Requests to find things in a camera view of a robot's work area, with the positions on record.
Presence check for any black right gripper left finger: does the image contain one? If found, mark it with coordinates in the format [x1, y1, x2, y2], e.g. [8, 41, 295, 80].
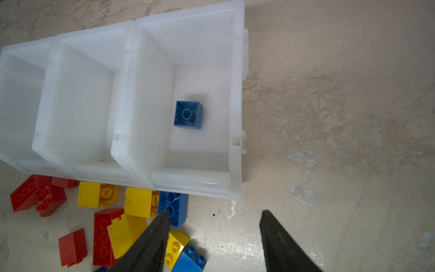
[109, 211, 171, 272]

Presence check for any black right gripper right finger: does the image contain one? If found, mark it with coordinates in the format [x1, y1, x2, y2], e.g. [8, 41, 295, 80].
[259, 210, 321, 272]

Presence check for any long red lego brick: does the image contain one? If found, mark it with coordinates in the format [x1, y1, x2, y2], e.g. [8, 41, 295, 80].
[10, 175, 52, 213]

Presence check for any blue square lego brick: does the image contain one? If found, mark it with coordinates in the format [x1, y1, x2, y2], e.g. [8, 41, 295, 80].
[174, 100, 203, 130]

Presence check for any yellow studded lego brick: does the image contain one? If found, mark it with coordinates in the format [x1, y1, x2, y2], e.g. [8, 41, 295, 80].
[164, 227, 190, 270]

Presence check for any blue two-stud lego brick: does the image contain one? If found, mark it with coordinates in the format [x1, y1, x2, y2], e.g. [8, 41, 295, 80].
[158, 192, 188, 228]

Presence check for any small red lego brick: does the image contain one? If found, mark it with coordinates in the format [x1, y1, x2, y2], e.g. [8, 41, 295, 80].
[51, 177, 80, 189]

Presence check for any white right plastic bin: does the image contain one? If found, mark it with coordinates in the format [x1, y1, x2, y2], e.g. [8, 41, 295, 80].
[111, 1, 249, 200]

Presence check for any white plastic bin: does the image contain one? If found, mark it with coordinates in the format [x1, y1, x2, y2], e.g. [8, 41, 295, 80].
[1, 37, 64, 177]
[111, 1, 249, 200]
[32, 21, 134, 185]

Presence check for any white middle plastic bin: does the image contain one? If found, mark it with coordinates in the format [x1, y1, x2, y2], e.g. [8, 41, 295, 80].
[32, 21, 134, 185]

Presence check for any white left plastic bin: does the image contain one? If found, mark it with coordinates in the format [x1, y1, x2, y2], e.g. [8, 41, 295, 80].
[1, 37, 64, 177]

